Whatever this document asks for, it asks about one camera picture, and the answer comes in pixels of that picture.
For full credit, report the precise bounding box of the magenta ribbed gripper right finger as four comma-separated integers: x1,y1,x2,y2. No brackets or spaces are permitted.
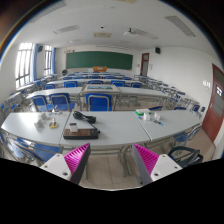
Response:
131,143,183,187

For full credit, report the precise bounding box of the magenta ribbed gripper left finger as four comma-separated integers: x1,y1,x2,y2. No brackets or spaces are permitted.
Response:
39,142,92,186

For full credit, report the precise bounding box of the white charger plug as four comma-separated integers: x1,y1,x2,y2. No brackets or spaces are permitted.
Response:
69,123,78,132

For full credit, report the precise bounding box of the black power strip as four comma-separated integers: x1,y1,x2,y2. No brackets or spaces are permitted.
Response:
63,129,98,140

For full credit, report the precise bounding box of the black chair right foreground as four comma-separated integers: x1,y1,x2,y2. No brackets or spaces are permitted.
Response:
168,146,203,168

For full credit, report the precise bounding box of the brass round dish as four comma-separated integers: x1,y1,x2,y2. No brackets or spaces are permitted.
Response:
49,118,58,129

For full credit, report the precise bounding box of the blue chair under right desk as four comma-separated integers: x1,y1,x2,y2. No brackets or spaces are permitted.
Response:
173,125,202,146

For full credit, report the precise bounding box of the white green box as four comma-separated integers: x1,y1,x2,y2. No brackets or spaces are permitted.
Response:
135,108,151,116

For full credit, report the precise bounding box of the white card stand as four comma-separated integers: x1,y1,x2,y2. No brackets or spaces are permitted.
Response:
34,119,44,128

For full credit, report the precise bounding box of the blue chair left centre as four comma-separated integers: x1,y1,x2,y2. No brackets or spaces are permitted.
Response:
49,93,75,111

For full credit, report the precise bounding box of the blue chair far left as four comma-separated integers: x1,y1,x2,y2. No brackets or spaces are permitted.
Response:
32,95,53,112

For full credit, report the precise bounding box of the framed board on desk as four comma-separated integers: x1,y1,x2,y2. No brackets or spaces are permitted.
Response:
82,84,119,93

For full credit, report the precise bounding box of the red-brown side door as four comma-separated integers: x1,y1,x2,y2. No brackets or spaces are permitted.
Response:
202,65,224,141

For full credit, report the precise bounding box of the wooden lectern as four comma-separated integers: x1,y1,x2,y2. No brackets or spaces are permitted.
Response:
93,66,107,72

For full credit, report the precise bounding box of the left window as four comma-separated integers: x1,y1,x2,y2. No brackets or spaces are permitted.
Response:
15,43,33,88

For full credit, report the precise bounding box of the red-brown back door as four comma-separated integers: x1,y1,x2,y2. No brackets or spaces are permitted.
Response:
140,53,149,76

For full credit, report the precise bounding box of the green chalkboard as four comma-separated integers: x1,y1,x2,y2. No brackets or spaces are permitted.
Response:
66,51,133,70

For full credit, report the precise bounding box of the blue curtain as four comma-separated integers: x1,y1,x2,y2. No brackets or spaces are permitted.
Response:
31,43,38,81

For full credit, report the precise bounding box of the black coiled power cable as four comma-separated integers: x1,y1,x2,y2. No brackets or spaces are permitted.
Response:
72,110,101,134

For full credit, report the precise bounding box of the black wall speaker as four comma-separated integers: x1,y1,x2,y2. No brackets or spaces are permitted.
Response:
155,47,161,54

